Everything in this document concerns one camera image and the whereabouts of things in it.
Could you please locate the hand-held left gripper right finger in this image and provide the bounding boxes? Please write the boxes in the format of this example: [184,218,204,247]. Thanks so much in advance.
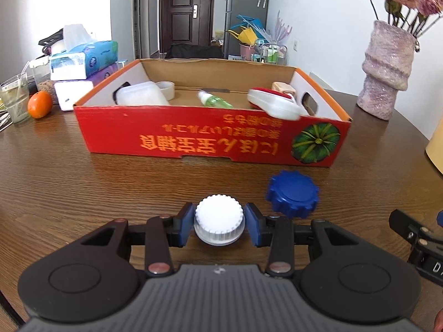
[244,202,361,279]

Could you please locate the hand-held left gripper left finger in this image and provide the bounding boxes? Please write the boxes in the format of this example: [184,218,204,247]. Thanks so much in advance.
[81,202,197,278]

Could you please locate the white ribbed cap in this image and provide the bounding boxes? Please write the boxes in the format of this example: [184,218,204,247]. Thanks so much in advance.
[193,193,246,247]

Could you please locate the blue ribbed cap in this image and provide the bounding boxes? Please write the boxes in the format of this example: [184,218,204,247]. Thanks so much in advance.
[265,170,320,219]

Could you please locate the red cardboard box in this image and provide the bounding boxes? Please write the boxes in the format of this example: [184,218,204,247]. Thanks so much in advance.
[72,58,353,167]

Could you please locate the red and white lint brush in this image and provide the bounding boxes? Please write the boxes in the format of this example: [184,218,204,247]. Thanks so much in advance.
[247,87,309,122]

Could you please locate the green spray bottle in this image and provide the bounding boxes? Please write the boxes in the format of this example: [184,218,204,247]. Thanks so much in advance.
[196,89,235,109]

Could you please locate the white tape roll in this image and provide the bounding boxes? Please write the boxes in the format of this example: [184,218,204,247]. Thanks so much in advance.
[155,81,176,102]

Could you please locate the white plastic container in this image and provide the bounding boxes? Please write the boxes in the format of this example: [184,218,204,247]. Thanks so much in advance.
[117,81,170,106]

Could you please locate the beige square box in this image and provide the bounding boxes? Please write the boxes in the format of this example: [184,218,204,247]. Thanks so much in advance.
[271,81,298,96]

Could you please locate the yellow thermos jug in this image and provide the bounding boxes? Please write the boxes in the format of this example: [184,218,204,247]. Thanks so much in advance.
[424,115,443,176]

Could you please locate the pink textured vase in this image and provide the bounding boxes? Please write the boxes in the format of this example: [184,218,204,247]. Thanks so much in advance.
[356,20,420,121]

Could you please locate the white trolley cart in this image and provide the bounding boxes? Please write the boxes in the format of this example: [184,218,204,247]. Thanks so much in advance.
[254,39,288,66]

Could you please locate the pink pail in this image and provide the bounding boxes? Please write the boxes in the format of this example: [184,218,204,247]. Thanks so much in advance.
[239,43,256,61]

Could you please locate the purple tissue pack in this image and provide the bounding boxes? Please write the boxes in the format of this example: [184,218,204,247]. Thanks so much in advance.
[84,63,119,87]

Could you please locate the yellow watering can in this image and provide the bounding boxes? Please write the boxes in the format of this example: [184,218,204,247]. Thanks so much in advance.
[226,27,259,46]

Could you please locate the orange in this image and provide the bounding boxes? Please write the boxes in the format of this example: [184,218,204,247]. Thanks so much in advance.
[27,90,54,120]

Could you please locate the blue tissue pack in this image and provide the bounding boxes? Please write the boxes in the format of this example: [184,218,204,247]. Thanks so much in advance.
[49,24,119,81]

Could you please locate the pink decorative branches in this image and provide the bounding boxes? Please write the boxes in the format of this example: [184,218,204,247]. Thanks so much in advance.
[273,10,293,44]

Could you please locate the blue plastic dustpan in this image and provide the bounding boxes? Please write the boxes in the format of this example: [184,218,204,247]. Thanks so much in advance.
[230,14,260,30]

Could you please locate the clear jar of grains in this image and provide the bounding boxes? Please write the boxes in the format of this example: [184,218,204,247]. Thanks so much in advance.
[28,58,55,95]

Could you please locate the dark brown door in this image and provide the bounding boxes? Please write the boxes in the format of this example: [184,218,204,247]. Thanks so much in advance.
[159,0,215,48]

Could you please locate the glass cup with straw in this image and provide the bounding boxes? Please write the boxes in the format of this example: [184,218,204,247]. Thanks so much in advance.
[0,62,31,125]

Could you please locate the grey refrigerator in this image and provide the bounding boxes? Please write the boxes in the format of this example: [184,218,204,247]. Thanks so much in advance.
[224,0,270,59]

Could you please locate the black device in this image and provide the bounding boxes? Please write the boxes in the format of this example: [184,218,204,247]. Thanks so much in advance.
[38,27,65,48]

